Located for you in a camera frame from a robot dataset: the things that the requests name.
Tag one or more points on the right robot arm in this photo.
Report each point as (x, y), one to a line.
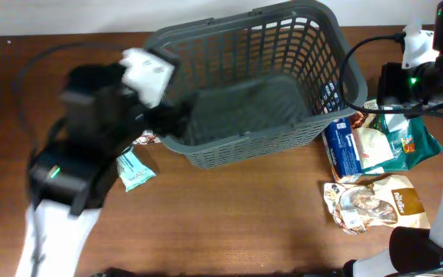
(414, 92)

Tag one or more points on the beige pantree pouch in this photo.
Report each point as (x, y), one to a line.
(147, 138)
(392, 201)

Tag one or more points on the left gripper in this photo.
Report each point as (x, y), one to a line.
(154, 118)

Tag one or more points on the green snack bag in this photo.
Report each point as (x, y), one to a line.
(391, 143)

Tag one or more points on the blue tissue box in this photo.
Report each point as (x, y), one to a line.
(339, 140)

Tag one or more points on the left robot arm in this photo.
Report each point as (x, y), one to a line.
(107, 107)

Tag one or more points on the grey plastic shopping basket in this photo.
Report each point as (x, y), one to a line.
(262, 81)

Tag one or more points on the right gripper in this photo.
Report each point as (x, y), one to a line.
(389, 82)

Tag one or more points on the light blue wipes packet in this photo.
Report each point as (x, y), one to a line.
(131, 171)

